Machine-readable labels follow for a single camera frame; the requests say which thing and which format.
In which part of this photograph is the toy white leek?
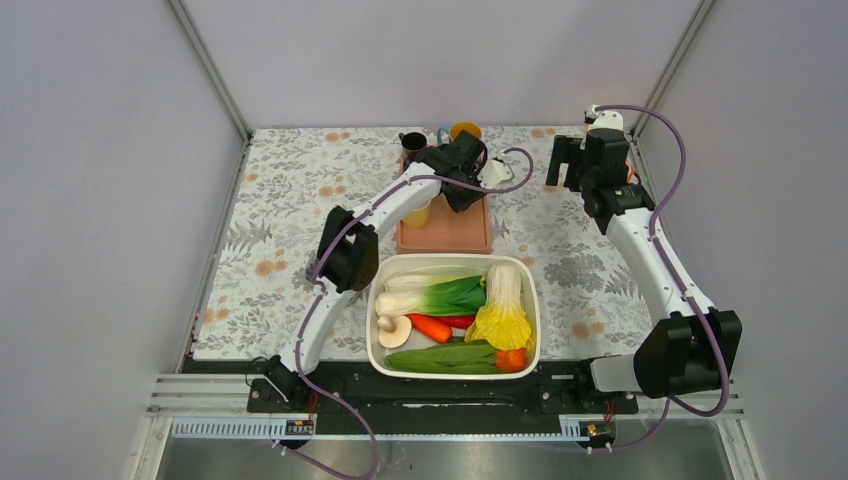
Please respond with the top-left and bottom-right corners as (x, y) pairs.
(384, 274), (486, 294)

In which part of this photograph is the toy red chili pepper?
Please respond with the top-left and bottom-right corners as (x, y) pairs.
(437, 315), (475, 330)

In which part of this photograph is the aluminium front rail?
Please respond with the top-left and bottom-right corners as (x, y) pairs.
(145, 374), (747, 444)

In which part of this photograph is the dark brown mug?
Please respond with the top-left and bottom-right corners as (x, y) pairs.
(398, 131), (428, 161)

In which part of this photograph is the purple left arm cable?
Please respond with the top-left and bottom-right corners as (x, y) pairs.
(292, 146), (535, 480)

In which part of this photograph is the yellow mug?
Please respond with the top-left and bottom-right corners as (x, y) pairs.
(401, 201), (431, 229)

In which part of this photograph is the toy orange tomato piece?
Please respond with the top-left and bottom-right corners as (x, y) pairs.
(493, 348), (527, 373)

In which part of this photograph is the orange mug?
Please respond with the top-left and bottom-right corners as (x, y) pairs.
(625, 160), (638, 184)

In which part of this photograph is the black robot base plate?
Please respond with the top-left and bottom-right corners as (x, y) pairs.
(244, 359), (638, 436)

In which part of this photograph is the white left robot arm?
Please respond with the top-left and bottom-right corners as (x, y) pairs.
(263, 131), (488, 411)

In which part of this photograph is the toy orange carrot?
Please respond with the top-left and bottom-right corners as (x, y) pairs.
(407, 313), (453, 343)

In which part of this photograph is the toy mushroom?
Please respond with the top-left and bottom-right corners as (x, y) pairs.
(377, 315), (413, 349)

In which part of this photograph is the salmon pink plastic tray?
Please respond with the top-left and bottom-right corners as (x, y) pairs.
(396, 194), (492, 254)

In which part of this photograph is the toy bok choy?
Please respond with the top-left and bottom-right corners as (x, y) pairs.
(375, 287), (486, 317)

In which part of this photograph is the white rectangular vegetable bin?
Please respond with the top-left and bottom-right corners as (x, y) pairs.
(366, 254), (541, 380)

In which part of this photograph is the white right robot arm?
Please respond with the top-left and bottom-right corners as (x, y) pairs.
(545, 128), (742, 412)

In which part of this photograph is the light blue butterfly mug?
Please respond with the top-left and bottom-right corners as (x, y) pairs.
(436, 121), (482, 145)

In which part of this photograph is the toy napa cabbage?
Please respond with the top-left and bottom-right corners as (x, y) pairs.
(464, 263), (534, 351)

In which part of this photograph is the toy green leafy vegetable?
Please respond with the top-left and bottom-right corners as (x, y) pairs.
(385, 341), (502, 375)

